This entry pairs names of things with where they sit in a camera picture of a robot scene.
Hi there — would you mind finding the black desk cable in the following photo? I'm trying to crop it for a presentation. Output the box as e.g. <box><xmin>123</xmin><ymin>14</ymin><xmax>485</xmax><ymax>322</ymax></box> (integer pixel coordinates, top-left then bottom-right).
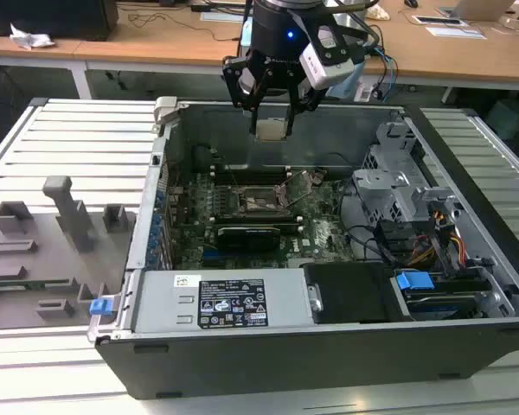
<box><xmin>127</xmin><ymin>12</ymin><xmax>243</xmax><ymax>43</ymax></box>

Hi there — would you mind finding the CPU socket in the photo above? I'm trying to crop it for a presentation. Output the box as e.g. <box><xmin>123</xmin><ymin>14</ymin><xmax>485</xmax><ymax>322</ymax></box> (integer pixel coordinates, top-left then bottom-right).
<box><xmin>237</xmin><ymin>184</ymin><xmax>296</xmax><ymax>217</ymax></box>

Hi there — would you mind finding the blue plastic latch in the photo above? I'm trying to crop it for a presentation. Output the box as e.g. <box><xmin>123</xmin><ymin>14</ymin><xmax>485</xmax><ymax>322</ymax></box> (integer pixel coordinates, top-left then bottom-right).
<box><xmin>89</xmin><ymin>297</ymin><xmax>113</xmax><ymax>318</ymax></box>

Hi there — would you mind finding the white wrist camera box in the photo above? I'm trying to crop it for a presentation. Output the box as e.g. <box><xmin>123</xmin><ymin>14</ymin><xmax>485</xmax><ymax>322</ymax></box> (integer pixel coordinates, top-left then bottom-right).
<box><xmin>298</xmin><ymin>25</ymin><xmax>356</xmax><ymax>91</ymax></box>

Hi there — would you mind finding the black open PC case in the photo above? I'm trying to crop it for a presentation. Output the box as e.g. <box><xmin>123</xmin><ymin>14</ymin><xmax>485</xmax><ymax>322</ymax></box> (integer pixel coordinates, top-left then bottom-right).
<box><xmin>93</xmin><ymin>95</ymin><xmax>519</xmax><ymax>401</ymax></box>

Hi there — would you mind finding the green motherboard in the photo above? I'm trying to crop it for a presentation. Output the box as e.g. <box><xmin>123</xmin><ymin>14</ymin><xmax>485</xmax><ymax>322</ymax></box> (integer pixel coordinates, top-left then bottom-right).
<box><xmin>166</xmin><ymin>170</ymin><xmax>356</xmax><ymax>271</ymax></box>

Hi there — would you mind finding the grey power supply unit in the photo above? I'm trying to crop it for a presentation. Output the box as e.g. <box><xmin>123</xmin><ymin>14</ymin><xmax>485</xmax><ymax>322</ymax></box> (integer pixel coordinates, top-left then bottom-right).
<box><xmin>129</xmin><ymin>267</ymin><xmax>315</xmax><ymax>334</ymax></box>

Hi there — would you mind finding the silver laptop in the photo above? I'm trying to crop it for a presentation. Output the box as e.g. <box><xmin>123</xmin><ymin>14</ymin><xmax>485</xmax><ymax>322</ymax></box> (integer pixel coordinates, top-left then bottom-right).
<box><xmin>452</xmin><ymin>0</ymin><xmax>516</xmax><ymax>22</ymax></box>

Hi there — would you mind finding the coloured wire bundle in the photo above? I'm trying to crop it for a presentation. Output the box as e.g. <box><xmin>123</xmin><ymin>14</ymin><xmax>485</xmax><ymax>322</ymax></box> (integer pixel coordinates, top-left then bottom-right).
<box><xmin>408</xmin><ymin>209</ymin><xmax>466</xmax><ymax>267</ymax></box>

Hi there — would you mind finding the black computer tower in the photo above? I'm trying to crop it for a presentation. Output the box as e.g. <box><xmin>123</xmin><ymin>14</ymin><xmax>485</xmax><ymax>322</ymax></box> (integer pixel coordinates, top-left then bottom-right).
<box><xmin>0</xmin><ymin>0</ymin><xmax>119</xmax><ymax>42</ymax></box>

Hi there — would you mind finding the hard disk in blue carrier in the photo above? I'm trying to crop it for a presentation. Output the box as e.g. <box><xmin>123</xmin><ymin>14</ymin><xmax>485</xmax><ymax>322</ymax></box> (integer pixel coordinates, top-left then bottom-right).
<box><xmin>395</xmin><ymin>270</ymin><xmax>481</xmax><ymax>321</ymax></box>

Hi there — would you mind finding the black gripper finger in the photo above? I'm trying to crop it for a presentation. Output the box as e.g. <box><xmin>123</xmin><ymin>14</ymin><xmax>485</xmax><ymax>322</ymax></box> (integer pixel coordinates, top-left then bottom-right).
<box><xmin>284</xmin><ymin>80</ymin><xmax>330</xmax><ymax>136</ymax></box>
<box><xmin>221</xmin><ymin>55</ymin><xmax>263</xmax><ymax>136</ymax></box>

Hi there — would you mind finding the flat grey tablet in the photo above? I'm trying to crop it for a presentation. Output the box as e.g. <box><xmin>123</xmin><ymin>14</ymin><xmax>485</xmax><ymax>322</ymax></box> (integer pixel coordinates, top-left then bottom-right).
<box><xmin>413</xmin><ymin>15</ymin><xmax>468</xmax><ymax>27</ymax></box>

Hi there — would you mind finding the black internal cable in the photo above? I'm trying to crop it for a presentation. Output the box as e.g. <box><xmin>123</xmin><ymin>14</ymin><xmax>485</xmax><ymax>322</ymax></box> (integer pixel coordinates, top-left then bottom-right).
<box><xmin>340</xmin><ymin>185</ymin><xmax>394</xmax><ymax>265</ymax></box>

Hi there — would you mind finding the blue cable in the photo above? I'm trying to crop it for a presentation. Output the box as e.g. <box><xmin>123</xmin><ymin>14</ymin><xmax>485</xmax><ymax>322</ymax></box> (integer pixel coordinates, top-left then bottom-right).
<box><xmin>374</xmin><ymin>45</ymin><xmax>399</xmax><ymax>92</ymax></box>

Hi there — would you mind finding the silver metal drive cage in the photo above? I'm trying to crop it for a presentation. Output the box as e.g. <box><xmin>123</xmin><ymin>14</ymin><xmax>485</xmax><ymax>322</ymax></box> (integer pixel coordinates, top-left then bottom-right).
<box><xmin>352</xmin><ymin>120</ymin><xmax>459</xmax><ymax>226</ymax></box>

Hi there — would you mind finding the metal socket cover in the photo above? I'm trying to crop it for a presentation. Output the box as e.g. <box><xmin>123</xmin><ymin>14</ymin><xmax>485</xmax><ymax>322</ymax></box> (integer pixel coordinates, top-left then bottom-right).
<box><xmin>276</xmin><ymin>168</ymin><xmax>328</xmax><ymax>205</ymax></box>

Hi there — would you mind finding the silver CPU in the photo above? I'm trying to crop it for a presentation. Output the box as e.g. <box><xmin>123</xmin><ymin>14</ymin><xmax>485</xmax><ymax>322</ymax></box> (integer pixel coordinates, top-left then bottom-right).
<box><xmin>257</xmin><ymin>117</ymin><xmax>288</xmax><ymax>142</ymax></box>

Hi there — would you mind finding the green RAM stick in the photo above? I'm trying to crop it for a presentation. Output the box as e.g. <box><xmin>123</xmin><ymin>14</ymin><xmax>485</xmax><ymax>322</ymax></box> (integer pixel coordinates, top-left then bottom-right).
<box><xmin>0</xmin><ymin>279</ymin><xmax>70</xmax><ymax>290</ymax></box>

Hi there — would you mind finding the black RAM slot row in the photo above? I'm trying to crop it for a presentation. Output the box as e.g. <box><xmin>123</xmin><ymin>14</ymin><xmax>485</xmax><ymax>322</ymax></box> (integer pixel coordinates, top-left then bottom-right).
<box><xmin>214</xmin><ymin>211</ymin><xmax>300</xmax><ymax>233</ymax></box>
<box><xmin>210</xmin><ymin>166</ymin><xmax>292</xmax><ymax>183</ymax></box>

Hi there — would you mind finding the black printed label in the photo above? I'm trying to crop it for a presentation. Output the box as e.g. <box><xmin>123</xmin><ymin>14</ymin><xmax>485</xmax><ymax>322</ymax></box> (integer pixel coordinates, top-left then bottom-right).
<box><xmin>197</xmin><ymin>279</ymin><xmax>269</xmax><ymax>328</ymax></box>

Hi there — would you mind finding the grey case handle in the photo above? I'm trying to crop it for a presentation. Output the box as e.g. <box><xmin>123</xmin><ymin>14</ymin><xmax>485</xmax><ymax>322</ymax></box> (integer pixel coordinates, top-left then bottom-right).
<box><xmin>154</xmin><ymin>95</ymin><xmax>181</xmax><ymax>126</ymax></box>

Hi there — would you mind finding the black plastic shroud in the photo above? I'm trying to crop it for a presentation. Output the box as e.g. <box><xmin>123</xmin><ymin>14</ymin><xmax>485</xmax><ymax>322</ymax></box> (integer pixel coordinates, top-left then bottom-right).
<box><xmin>304</xmin><ymin>261</ymin><xmax>406</xmax><ymax>325</ymax></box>

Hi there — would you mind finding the crumpled white paper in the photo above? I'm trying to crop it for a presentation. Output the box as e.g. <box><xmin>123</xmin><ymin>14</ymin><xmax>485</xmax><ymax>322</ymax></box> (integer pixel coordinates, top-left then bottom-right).
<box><xmin>9</xmin><ymin>23</ymin><xmax>56</xmax><ymax>51</ymax></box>

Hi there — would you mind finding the grey parts rack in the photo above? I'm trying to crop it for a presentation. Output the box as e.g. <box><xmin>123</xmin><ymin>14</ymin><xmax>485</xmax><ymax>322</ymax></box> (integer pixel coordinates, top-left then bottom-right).
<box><xmin>0</xmin><ymin>175</ymin><xmax>138</xmax><ymax>329</ymax></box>

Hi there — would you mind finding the teal chair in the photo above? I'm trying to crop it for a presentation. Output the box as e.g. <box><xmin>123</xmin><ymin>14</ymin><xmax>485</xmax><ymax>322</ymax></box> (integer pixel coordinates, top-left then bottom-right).
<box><xmin>486</xmin><ymin>99</ymin><xmax>519</xmax><ymax>144</ymax></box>

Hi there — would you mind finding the wooden desk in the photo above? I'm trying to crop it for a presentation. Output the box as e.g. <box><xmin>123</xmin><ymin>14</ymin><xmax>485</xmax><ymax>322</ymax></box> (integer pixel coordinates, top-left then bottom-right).
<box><xmin>0</xmin><ymin>0</ymin><xmax>519</xmax><ymax>103</ymax></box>

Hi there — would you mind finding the black graphics card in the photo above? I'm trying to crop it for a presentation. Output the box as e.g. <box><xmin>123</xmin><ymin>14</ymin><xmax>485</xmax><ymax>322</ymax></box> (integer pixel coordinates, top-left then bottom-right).
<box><xmin>215</xmin><ymin>224</ymin><xmax>282</xmax><ymax>254</ymax></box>

